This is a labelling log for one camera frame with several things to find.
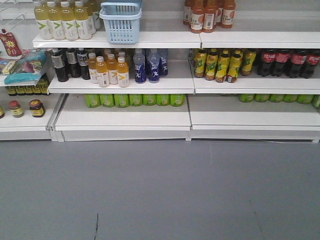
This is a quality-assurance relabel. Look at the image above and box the white shelf unit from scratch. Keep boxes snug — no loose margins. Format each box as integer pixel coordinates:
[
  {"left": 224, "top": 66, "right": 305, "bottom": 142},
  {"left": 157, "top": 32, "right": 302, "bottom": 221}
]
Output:
[{"left": 0, "top": 0, "right": 320, "bottom": 143}]

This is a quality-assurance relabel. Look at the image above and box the red hanging snack bag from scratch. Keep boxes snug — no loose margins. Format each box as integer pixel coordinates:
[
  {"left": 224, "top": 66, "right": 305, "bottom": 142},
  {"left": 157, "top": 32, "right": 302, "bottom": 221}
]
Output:
[{"left": 0, "top": 29, "right": 22, "bottom": 57}]

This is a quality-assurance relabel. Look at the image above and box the plastic cola bottle red label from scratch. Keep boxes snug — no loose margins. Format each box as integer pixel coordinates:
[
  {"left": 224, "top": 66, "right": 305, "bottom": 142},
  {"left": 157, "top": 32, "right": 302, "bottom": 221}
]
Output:
[
  {"left": 257, "top": 49, "right": 276, "bottom": 77},
  {"left": 299, "top": 49, "right": 320, "bottom": 79},
  {"left": 270, "top": 49, "right": 290, "bottom": 77},
  {"left": 286, "top": 49, "right": 307, "bottom": 78}
]

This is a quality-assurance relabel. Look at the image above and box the blue sports drink bottle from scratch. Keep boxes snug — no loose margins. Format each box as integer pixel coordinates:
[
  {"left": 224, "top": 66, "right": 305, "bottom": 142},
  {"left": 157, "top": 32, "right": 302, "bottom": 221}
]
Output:
[
  {"left": 147, "top": 48, "right": 160, "bottom": 83},
  {"left": 133, "top": 48, "right": 147, "bottom": 84},
  {"left": 157, "top": 48, "right": 168, "bottom": 77}
]

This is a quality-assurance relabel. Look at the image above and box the orange juice bottle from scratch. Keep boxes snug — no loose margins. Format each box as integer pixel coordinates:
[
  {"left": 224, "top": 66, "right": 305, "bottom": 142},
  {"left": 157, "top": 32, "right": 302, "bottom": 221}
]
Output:
[
  {"left": 106, "top": 53, "right": 118, "bottom": 85},
  {"left": 96, "top": 56, "right": 110, "bottom": 88},
  {"left": 116, "top": 57, "right": 130, "bottom": 88}
]

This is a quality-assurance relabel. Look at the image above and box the yellow iced tea bottle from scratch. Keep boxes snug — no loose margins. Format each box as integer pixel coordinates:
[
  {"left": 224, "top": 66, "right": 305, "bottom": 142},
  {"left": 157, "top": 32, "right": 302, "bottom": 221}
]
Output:
[
  {"left": 226, "top": 49, "right": 242, "bottom": 83},
  {"left": 240, "top": 48, "right": 257, "bottom": 77},
  {"left": 215, "top": 49, "right": 230, "bottom": 83},
  {"left": 204, "top": 48, "right": 219, "bottom": 81},
  {"left": 194, "top": 48, "right": 207, "bottom": 78}
]

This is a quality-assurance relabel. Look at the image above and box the orange C100 drink bottle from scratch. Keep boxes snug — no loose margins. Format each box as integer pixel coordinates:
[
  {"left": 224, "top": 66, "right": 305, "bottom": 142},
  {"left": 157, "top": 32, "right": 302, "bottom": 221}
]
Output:
[
  {"left": 191, "top": 0, "right": 205, "bottom": 34},
  {"left": 221, "top": 0, "right": 236, "bottom": 29},
  {"left": 202, "top": 0, "right": 217, "bottom": 33}
]

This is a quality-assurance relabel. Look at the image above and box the brown sauce jar red lid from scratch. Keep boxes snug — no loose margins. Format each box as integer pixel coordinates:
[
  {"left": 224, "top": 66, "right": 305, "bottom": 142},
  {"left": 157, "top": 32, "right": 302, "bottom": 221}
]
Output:
[
  {"left": 8, "top": 100, "right": 24, "bottom": 118},
  {"left": 28, "top": 99, "right": 46, "bottom": 118}
]

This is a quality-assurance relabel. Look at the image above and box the light blue plastic basket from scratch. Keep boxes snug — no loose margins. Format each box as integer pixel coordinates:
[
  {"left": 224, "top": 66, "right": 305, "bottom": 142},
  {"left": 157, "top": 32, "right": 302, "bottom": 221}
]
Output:
[{"left": 99, "top": 0, "right": 142, "bottom": 45}]

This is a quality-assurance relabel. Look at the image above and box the pale green juice bottle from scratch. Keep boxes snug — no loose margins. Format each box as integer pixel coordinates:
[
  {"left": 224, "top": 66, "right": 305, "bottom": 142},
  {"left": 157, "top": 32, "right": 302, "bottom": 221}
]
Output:
[
  {"left": 60, "top": 1, "right": 79, "bottom": 41},
  {"left": 47, "top": 1, "right": 66, "bottom": 41},
  {"left": 33, "top": 0, "right": 53, "bottom": 40},
  {"left": 74, "top": 0, "right": 92, "bottom": 40}
]

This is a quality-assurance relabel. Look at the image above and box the teal snack bag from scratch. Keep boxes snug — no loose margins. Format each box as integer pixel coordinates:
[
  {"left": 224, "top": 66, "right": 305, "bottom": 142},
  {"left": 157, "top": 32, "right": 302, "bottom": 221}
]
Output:
[{"left": 4, "top": 51, "right": 47, "bottom": 86}]

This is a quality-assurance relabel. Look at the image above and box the dark tea bottle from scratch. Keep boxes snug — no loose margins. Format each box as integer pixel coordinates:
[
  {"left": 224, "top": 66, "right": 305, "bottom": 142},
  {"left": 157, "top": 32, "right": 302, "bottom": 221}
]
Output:
[
  {"left": 76, "top": 47, "right": 91, "bottom": 80},
  {"left": 66, "top": 48, "right": 81, "bottom": 78},
  {"left": 51, "top": 48, "right": 69, "bottom": 82}
]

